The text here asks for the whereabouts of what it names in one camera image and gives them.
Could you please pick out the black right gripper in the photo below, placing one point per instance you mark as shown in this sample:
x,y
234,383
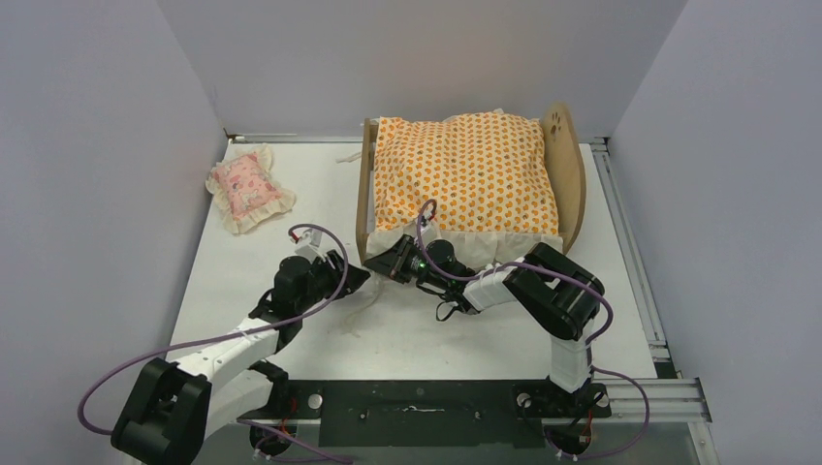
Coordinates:
x,y
394,261

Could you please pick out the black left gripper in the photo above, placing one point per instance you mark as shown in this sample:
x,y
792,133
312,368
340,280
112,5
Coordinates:
x,y
332,266

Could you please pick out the orange patterned bed cushion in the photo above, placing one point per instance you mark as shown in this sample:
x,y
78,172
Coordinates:
x,y
487,174

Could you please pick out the wooden pet bed frame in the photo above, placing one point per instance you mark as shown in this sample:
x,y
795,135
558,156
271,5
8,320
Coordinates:
x,y
564,162

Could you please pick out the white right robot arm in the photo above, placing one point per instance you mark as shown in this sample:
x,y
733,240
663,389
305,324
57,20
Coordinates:
x,y
562,297

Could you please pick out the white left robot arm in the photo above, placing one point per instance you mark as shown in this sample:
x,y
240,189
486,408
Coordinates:
x,y
175,405

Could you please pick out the pink frilled small pillow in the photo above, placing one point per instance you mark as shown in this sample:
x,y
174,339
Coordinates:
x,y
244,190

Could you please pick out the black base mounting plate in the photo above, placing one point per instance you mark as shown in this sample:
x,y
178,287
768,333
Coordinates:
x,y
434,413

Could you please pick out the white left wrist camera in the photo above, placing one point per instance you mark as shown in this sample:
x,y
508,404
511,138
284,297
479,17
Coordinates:
x,y
307,244

